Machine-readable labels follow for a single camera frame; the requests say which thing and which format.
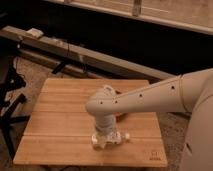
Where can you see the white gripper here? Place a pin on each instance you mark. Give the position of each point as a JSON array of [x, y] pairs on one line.
[[103, 126]]

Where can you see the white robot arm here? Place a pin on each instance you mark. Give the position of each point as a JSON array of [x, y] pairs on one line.
[[191, 92]]

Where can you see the orange ceramic bowl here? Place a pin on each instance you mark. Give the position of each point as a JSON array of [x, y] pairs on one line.
[[119, 115]]

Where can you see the wooden table board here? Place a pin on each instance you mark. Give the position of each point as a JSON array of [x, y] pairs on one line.
[[59, 130]]

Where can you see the long wooden beam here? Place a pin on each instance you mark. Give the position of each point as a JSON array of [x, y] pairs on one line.
[[89, 57]]

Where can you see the small white box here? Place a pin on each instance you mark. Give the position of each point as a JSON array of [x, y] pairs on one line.
[[35, 33]]

